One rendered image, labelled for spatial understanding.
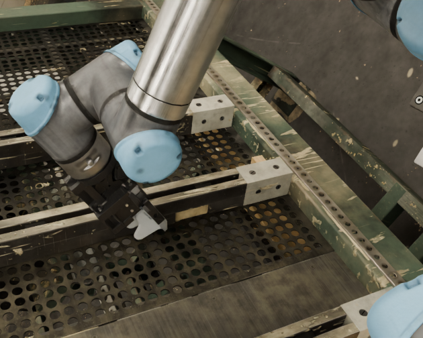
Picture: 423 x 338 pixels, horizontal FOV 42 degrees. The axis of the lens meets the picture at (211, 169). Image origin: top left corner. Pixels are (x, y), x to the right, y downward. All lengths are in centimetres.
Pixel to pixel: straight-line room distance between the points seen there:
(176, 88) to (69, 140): 22
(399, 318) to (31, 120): 55
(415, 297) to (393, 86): 205
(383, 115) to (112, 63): 172
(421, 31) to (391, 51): 162
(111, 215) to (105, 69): 25
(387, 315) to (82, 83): 53
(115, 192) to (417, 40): 50
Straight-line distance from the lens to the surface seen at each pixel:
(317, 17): 275
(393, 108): 233
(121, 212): 89
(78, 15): 205
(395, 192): 203
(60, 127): 77
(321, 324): 104
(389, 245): 125
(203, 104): 151
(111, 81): 73
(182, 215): 124
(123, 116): 66
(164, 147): 64
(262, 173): 130
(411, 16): 84
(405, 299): 35
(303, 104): 236
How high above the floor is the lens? 193
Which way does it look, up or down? 42 degrees down
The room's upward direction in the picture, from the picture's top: 73 degrees counter-clockwise
